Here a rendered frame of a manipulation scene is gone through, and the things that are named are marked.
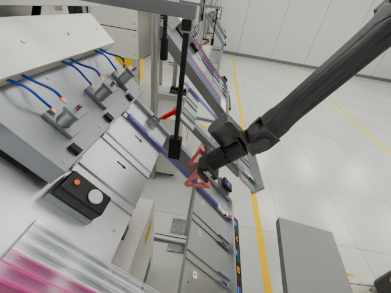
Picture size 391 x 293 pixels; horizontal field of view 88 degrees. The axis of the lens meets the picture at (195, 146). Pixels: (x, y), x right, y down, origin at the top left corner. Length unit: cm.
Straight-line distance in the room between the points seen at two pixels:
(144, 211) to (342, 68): 79
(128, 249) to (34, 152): 56
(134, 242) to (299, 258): 64
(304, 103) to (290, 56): 792
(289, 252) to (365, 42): 75
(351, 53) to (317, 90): 8
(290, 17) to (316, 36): 108
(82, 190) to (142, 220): 55
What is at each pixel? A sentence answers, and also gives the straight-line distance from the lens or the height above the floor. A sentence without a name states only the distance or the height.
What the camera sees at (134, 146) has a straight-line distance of 54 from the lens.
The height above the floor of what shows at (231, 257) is 73.
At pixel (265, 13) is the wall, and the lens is 807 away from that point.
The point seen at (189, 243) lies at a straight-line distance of 58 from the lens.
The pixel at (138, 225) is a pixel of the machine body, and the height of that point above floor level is 62.
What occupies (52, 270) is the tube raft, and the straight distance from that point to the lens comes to 36.
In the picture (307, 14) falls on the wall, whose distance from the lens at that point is 838.
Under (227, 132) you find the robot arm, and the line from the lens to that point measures 52.
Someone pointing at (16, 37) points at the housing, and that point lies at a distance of 43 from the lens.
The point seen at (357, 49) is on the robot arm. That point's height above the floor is 132.
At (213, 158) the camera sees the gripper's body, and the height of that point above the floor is 100.
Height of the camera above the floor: 135
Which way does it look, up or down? 35 degrees down
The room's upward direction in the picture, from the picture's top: 10 degrees clockwise
